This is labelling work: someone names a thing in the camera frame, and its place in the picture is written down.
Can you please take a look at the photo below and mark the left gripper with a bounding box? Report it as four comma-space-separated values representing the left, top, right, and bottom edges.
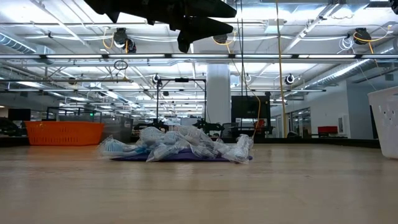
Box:
136, 0, 237, 54

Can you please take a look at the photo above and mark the long white light strip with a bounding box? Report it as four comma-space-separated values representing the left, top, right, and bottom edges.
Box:
0, 53, 398, 60

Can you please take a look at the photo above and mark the white pillar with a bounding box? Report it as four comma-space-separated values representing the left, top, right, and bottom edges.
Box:
206, 63, 231, 125

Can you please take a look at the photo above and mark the black screen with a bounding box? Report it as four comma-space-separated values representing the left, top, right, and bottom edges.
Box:
231, 95, 271, 119

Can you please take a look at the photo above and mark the navy blue square mat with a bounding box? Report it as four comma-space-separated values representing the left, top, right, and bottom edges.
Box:
110, 148, 253, 163

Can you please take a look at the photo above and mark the red cabinet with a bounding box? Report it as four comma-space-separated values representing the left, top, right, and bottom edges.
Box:
317, 126, 339, 135

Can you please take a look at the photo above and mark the orange plastic basket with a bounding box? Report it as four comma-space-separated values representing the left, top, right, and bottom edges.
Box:
24, 121, 105, 147

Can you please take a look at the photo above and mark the white perforated plastic basket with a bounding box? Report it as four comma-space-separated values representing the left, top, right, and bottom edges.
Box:
368, 86, 398, 160

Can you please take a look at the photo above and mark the black monitor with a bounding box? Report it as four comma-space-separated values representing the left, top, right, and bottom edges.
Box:
7, 108, 32, 122

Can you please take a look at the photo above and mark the black metal frame rig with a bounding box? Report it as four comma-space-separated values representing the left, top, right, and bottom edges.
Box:
155, 77, 208, 125

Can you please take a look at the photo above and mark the silver ventilation duct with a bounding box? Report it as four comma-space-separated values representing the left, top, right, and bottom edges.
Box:
0, 30, 55, 65
310, 39, 398, 90

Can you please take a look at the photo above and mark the black aluminium table frame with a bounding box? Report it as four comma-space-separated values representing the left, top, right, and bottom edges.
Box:
0, 136, 381, 149

